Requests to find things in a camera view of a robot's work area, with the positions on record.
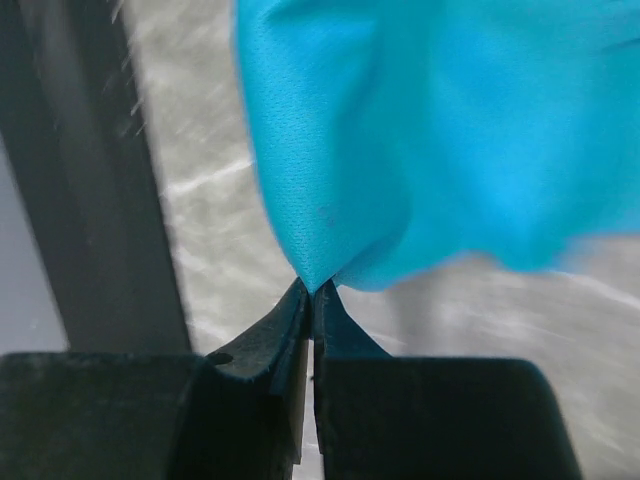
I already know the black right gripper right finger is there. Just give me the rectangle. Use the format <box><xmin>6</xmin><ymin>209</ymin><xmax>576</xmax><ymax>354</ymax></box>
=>
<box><xmin>312</xmin><ymin>283</ymin><xmax>581</xmax><ymax>479</ymax></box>

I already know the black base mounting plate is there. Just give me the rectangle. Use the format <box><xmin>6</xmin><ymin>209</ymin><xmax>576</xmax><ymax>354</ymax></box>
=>
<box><xmin>1</xmin><ymin>1</ymin><xmax>191</xmax><ymax>354</ymax></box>

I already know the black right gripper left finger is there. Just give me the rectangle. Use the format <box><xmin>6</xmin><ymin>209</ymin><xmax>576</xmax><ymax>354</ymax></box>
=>
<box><xmin>1</xmin><ymin>281</ymin><xmax>310</xmax><ymax>479</ymax></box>

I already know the teal t shirt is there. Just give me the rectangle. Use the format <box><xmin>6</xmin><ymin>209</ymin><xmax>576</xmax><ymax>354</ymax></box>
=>
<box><xmin>234</xmin><ymin>1</ymin><xmax>639</xmax><ymax>290</ymax></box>

